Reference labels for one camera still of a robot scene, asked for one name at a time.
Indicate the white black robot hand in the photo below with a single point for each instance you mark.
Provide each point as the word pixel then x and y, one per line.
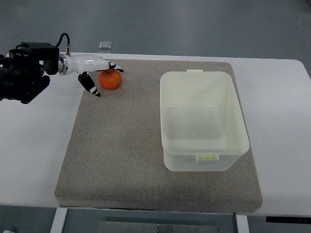
pixel 83 64

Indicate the orange fruit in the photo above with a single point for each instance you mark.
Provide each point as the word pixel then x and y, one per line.
pixel 110 79

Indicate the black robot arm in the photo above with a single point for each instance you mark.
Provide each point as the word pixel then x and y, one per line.
pixel 26 71

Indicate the white plastic box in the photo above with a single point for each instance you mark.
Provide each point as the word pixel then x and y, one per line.
pixel 202 125

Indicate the small clear plastic object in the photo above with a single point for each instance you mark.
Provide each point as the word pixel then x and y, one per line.
pixel 105 45

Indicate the grey fabric mat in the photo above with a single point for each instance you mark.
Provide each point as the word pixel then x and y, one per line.
pixel 115 157

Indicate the white left table leg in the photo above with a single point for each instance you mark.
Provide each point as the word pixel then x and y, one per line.
pixel 59 220

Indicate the white table leg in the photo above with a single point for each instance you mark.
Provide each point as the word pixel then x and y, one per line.
pixel 242 224
pixel 59 220

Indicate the white right table leg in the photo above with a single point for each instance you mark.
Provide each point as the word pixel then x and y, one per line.
pixel 242 224

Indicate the black table control panel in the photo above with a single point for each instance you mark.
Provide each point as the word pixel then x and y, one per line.
pixel 286 219

